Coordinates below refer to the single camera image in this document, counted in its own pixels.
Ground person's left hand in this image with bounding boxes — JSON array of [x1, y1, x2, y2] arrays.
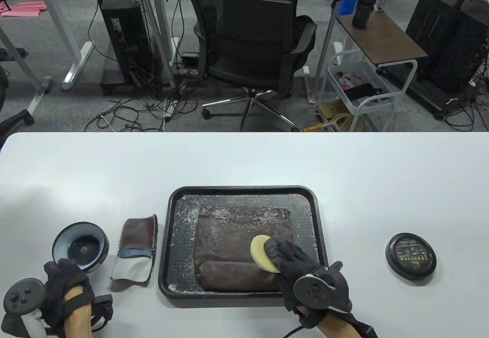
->
[[40, 259, 96, 330]]

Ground person's right hand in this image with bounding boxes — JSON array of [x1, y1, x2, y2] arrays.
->
[[264, 237, 351, 330]]

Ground yellow round sponge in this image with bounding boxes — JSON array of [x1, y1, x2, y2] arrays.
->
[[250, 235, 282, 274]]

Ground black round hand tracker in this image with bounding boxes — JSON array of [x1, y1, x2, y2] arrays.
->
[[293, 261, 353, 312], [2, 278, 47, 338]]

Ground black leather care cream jar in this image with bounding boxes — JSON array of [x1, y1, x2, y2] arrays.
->
[[52, 222, 110, 273]]

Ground black plastic tray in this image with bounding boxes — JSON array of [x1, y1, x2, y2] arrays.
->
[[158, 185, 328, 308]]

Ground brown leather bag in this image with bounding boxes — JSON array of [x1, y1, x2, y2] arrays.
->
[[194, 206, 295, 292]]

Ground brown microfibre cloth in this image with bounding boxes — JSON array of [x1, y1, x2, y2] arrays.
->
[[110, 214, 158, 283]]

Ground black round jar lid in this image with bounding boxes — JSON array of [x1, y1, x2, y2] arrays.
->
[[385, 233, 437, 281]]

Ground person's right forearm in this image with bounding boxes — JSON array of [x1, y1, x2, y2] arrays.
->
[[315, 313, 362, 338]]

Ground person's left forearm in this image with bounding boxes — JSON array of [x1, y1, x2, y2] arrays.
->
[[62, 286, 95, 338]]

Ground cardboard box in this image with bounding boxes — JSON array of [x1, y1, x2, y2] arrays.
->
[[317, 101, 363, 132]]

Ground white metal trolley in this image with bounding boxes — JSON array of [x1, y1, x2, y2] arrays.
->
[[317, 42, 419, 132]]

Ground flat black device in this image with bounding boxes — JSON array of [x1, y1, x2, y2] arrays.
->
[[344, 83, 382, 102]]

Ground white power strip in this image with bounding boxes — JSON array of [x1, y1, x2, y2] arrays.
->
[[162, 99, 180, 121]]

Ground white desk leg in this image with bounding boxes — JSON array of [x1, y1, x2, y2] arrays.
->
[[0, 25, 53, 116]]

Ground black mesh office chair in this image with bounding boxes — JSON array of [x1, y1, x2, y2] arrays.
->
[[185, 0, 317, 132]]

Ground brown wooden trolley top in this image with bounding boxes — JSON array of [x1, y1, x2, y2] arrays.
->
[[336, 10, 428, 67]]

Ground black computer tower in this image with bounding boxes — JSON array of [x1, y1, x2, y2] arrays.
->
[[100, 0, 153, 94]]

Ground dark desk with white legs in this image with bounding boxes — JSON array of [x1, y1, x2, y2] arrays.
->
[[0, 0, 117, 91]]

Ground black water bottle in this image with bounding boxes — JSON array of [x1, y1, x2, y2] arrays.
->
[[352, 0, 379, 29]]

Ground black equipment case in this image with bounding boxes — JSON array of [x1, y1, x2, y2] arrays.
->
[[382, 0, 489, 121]]

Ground pink sheets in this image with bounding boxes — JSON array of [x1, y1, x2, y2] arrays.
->
[[0, 2, 47, 18]]

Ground black wrist strap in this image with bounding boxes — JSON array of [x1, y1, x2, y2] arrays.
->
[[90, 294, 114, 332], [344, 312, 379, 338]]

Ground wooden handle brush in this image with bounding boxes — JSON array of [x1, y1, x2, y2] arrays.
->
[[303, 115, 344, 132]]

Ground tangled black floor cables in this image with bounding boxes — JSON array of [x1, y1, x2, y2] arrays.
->
[[84, 90, 199, 132]]

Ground black cable bundle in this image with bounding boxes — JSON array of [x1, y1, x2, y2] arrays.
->
[[443, 48, 489, 132]]

